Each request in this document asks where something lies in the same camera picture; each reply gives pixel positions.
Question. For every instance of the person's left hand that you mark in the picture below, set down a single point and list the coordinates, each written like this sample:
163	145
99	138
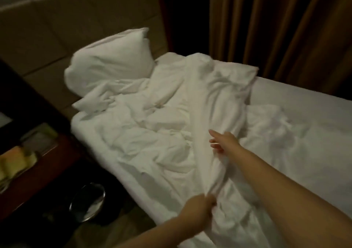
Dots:
199	209

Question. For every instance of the person's right hand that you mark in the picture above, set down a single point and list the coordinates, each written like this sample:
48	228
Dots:
225	143

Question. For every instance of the white duvet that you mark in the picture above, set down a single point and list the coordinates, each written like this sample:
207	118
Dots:
181	124

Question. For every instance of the white bed sheet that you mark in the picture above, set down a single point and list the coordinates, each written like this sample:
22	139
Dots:
308	105

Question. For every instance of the white pillow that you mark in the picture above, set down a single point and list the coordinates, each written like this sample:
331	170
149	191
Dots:
110	61

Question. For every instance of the person's left forearm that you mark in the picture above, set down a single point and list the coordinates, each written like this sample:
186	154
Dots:
154	235

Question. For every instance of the person's right forearm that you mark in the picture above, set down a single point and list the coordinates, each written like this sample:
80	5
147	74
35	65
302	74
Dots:
297	195

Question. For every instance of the black trash bin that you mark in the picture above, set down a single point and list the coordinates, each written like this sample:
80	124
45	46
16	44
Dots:
87	202

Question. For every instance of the brown curtain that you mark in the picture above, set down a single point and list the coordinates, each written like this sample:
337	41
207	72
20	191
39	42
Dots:
280	25

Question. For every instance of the dark wooden column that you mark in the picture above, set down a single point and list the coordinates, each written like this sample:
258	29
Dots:
184	14

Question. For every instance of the reddish wooden nightstand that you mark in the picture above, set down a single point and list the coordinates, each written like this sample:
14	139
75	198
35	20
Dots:
33	179

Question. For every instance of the pale green box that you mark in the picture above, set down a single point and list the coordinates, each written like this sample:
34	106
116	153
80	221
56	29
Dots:
39	138

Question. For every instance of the yellow telephone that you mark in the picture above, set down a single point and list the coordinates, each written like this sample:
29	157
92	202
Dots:
14	165

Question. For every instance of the beige padded headboard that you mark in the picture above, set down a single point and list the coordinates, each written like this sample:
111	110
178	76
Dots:
66	30

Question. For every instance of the dark wooden wall panel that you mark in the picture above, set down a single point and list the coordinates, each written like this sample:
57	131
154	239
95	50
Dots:
22	107

